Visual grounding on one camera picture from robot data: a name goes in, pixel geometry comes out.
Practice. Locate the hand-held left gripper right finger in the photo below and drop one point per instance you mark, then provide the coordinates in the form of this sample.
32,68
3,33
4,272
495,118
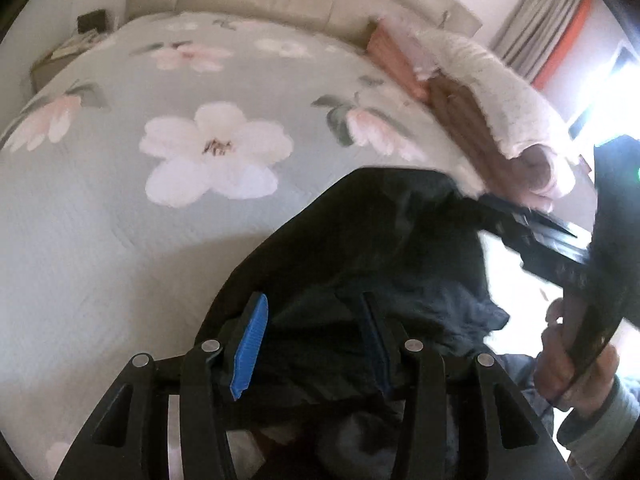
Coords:
381,360

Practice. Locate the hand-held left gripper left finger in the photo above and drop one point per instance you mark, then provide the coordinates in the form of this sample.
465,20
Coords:
248,347

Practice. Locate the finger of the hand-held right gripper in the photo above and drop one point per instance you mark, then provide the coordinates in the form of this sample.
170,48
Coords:
537,232

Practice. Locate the black garment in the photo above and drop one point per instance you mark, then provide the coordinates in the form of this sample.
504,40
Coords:
375,245

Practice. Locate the person's right forearm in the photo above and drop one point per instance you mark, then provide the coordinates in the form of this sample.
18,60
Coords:
607,435

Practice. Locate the person's right hand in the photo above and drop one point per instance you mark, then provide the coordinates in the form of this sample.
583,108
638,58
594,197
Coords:
552,375

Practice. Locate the pink folded cloth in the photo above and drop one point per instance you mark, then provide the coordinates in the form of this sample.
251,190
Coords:
542,175

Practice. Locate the bright window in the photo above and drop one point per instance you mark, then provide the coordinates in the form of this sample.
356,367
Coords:
612,90

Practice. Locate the brown folded cloth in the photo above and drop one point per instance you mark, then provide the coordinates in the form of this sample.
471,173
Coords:
467,130

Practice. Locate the white fluffy blanket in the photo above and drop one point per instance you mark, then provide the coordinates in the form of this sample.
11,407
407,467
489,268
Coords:
505,90

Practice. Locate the floral bedspread bed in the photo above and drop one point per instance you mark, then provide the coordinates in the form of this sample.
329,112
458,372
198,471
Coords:
125,210

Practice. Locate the grey and orange curtain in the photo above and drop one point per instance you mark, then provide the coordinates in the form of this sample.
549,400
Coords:
545,20

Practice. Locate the pink-brown folded cloth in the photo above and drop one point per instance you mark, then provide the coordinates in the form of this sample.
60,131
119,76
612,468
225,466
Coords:
397,60

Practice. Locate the bedside table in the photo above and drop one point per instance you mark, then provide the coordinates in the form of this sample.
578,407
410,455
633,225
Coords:
55,65

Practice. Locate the dark box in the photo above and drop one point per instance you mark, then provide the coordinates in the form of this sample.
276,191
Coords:
92,21

